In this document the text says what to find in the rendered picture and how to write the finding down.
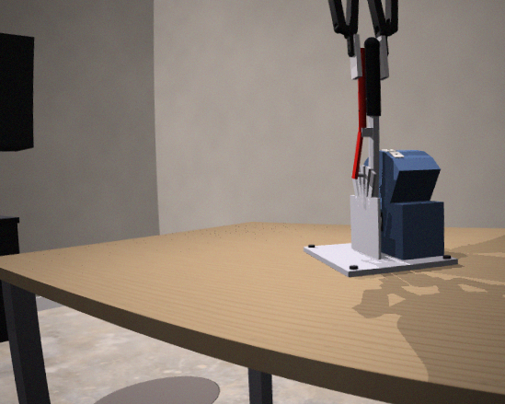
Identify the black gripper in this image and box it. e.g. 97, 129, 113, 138
328, 0, 398, 80

